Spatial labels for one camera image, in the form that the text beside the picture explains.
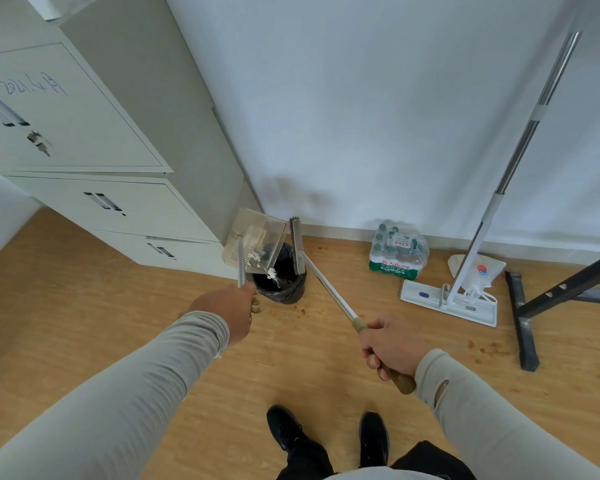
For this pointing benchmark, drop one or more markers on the person's right leg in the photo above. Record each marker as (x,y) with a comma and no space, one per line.
(430,459)

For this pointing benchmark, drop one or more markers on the grey metal filing cabinet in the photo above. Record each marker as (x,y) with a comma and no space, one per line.
(130,94)

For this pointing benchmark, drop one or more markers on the crumpled white plastic bag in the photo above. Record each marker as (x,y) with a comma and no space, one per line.
(480,269)

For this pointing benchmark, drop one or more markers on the black metal folding frame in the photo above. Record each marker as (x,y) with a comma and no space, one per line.
(527,339)

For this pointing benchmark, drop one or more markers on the person's leg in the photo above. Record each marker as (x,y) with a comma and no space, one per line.
(430,459)
(307,459)

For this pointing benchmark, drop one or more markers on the person's light grey shirt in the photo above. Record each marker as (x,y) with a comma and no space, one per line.
(380,475)

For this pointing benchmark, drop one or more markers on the clear plastic dustpan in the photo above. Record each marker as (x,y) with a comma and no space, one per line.
(252,229)

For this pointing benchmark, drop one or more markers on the person's left forearm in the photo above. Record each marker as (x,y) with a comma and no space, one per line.
(110,409)

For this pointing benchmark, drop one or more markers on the black shoe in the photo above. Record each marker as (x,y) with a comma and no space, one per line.
(285,427)
(373,439)

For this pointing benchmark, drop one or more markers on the white box on cabinet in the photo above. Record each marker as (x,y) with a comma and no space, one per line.
(55,4)

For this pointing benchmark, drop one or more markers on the silver metal pole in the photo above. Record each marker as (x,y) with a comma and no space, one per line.
(520,144)

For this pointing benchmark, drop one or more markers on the person's right hand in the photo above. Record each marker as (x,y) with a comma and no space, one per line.
(395,344)

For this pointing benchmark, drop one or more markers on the person's left leg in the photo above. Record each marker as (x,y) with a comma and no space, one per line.
(307,459)

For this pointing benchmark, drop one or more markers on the shrink-wrapped pack of water bottles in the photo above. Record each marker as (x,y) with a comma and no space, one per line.
(397,252)

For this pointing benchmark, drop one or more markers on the person's left hand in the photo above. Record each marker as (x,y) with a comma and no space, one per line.
(230,312)

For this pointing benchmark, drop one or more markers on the black left shoe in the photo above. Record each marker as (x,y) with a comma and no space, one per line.
(285,427)

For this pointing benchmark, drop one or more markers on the black right shoe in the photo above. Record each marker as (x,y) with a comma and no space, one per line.
(373,439)

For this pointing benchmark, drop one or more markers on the black trash bin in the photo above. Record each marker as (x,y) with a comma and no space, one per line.
(285,289)

